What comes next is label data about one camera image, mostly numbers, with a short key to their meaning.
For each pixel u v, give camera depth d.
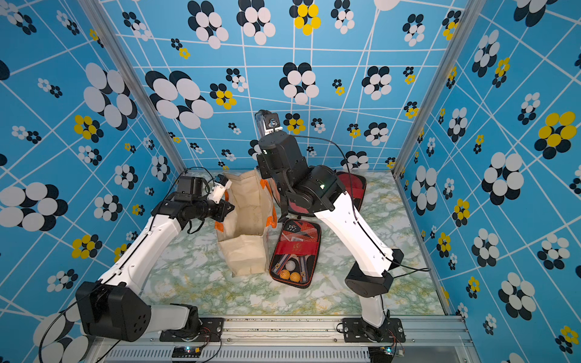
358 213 0.42
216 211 0.70
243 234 0.69
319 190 0.38
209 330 0.73
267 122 0.47
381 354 0.69
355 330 0.73
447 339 0.72
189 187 0.61
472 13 0.68
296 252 0.88
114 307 0.40
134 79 0.85
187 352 0.72
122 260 0.44
